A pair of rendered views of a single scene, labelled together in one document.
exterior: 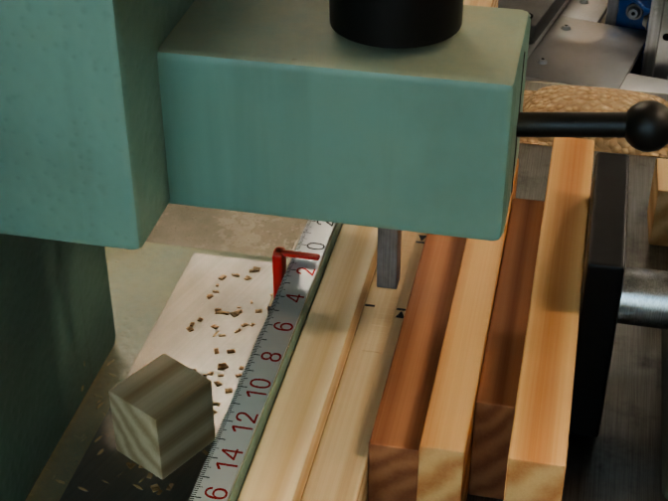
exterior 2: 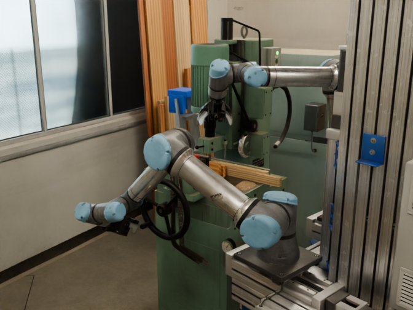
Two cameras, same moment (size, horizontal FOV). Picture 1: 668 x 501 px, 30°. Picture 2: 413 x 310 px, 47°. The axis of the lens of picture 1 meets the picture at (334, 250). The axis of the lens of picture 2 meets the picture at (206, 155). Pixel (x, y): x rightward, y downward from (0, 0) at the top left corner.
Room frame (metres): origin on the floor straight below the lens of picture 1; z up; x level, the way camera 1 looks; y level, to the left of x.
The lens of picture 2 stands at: (1.34, -2.06, 1.62)
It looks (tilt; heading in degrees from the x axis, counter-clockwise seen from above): 16 degrees down; 114
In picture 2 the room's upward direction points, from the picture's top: straight up
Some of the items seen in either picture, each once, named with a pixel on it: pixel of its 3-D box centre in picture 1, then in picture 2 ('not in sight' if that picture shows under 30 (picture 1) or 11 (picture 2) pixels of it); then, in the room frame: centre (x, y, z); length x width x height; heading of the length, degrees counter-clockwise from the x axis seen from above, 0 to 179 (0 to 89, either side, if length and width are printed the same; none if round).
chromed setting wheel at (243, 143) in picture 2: not in sight; (246, 145); (0.59, 0.08, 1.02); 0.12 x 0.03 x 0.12; 78
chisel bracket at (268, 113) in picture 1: (345, 120); (212, 144); (0.45, 0.00, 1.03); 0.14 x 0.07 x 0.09; 78
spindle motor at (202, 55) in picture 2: not in sight; (209, 78); (0.45, -0.02, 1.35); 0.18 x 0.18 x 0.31
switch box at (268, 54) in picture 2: not in sight; (270, 63); (0.65, 0.26, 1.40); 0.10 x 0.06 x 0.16; 78
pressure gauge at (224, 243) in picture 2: not in sight; (228, 247); (0.65, -0.29, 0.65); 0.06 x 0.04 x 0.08; 168
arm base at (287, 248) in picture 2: not in sight; (278, 242); (0.95, -0.57, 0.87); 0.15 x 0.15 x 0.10
